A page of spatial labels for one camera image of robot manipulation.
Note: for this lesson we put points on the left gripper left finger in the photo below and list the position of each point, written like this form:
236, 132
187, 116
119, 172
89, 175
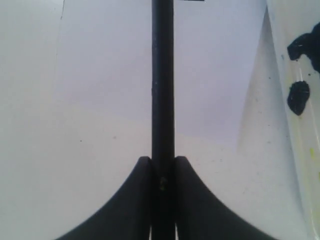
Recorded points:
127, 215

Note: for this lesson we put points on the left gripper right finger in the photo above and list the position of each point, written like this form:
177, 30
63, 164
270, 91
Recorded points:
200, 215

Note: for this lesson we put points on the black paintbrush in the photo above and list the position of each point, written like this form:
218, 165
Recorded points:
163, 126

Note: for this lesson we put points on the white paper sheet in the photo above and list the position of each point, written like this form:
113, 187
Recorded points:
104, 61

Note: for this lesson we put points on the clear plastic paint tray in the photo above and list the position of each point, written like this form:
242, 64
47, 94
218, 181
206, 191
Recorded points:
280, 132

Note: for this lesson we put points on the dark blue paint blob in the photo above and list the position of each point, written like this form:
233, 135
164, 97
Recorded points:
307, 44

